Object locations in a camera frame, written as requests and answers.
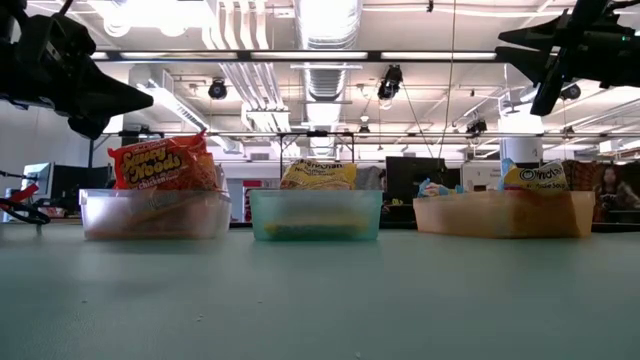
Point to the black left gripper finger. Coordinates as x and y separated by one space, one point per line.
122 97

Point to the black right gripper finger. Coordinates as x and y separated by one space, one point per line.
535 32
530 62

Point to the white sign board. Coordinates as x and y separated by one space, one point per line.
480 176

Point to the black ceiling camera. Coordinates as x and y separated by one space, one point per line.
217 90
571 91
390 82
477 126

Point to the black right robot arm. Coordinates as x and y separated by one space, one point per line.
632 15

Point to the computer monitor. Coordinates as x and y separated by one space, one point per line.
37 175

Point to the red Saucy Noods packet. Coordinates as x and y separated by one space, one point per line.
160 165

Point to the black panel screen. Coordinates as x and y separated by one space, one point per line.
415 175

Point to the white ceiling duct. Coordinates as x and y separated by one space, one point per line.
327 30

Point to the orange patterned cloth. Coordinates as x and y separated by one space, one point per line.
582 175

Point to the clear plastic bin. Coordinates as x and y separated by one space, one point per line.
150 220

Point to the teal plastic bin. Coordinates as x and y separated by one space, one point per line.
315 207

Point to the red white poster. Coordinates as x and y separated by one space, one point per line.
250 200

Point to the black overhead light bar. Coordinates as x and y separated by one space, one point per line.
310 55

